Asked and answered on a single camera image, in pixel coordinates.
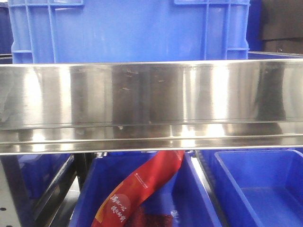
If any blue bin centre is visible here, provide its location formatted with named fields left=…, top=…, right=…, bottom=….
left=69, top=152, right=221, bottom=227

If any blue bin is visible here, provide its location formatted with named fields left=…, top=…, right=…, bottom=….
left=18, top=153, right=74, bottom=213
left=200, top=148, right=303, bottom=227
left=69, top=152, right=221, bottom=227

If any blue bin right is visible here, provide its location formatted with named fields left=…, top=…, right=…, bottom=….
left=200, top=148, right=303, bottom=227

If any blue bin left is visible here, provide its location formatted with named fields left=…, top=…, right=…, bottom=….
left=18, top=153, right=74, bottom=213

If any red printed package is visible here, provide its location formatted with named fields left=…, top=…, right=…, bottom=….
left=91, top=150, right=185, bottom=227

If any large blue plastic crate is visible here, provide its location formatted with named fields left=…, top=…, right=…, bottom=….
left=8, top=0, right=250, bottom=63

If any stainless steel rail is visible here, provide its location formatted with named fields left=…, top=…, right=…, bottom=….
left=0, top=58, right=303, bottom=155

